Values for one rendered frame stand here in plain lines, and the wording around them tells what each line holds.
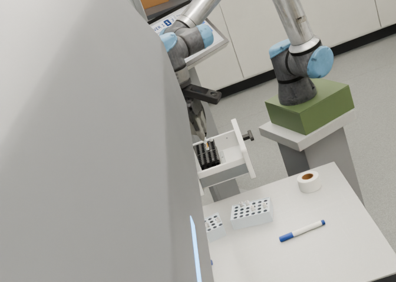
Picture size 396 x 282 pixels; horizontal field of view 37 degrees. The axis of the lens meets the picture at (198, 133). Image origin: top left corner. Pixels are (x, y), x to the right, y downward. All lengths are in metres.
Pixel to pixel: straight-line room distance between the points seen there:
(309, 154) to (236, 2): 2.78
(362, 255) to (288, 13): 0.89
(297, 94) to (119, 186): 1.88
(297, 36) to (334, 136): 0.47
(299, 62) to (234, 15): 2.84
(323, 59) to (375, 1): 3.17
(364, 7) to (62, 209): 4.97
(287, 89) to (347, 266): 0.92
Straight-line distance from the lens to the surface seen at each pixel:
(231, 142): 2.20
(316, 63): 2.15
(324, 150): 2.39
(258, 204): 1.88
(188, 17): 2.02
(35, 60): 0.53
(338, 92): 2.34
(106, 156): 0.47
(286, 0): 2.09
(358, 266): 1.59
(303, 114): 2.26
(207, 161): 2.00
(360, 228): 1.71
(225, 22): 4.97
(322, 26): 5.18
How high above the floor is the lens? 1.74
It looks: 22 degrees down
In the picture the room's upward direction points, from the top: 21 degrees counter-clockwise
